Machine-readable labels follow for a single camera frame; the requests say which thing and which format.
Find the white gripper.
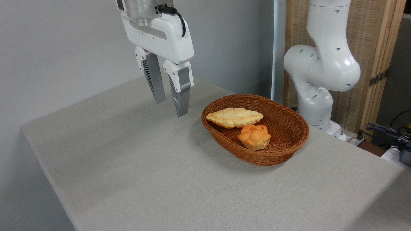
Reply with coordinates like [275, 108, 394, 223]
[116, 0, 195, 118]

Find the round orange bread roll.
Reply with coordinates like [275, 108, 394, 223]
[237, 124, 272, 151]

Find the long braided bread loaf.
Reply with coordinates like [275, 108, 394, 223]
[205, 107, 264, 129]

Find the brown oval wicker basket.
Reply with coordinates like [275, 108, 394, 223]
[201, 94, 310, 166]

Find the silver metal wrist flange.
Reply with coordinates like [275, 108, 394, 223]
[123, 0, 174, 27]

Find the white vertical pole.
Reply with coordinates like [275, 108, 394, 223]
[271, 0, 287, 105]

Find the white power strip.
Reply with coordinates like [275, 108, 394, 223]
[340, 128, 367, 147]

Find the dark metal screen hinge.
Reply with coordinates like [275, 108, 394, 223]
[369, 68, 389, 88]

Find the grey and white device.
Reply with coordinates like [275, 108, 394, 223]
[381, 145, 411, 171]

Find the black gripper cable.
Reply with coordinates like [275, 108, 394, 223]
[157, 4, 186, 38]

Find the tangled dark cable bundle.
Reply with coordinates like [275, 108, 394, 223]
[359, 111, 411, 152]

